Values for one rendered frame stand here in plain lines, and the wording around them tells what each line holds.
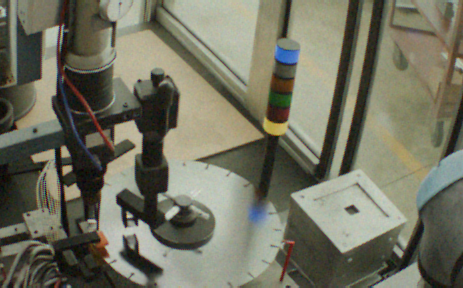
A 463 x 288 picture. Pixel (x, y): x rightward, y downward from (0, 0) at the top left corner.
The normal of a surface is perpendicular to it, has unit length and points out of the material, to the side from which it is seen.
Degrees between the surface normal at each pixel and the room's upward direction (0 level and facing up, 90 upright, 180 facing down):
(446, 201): 63
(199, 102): 0
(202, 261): 0
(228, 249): 0
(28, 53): 90
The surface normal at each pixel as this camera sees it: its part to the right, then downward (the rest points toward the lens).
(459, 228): -0.82, -0.32
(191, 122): 0.11, -0.79
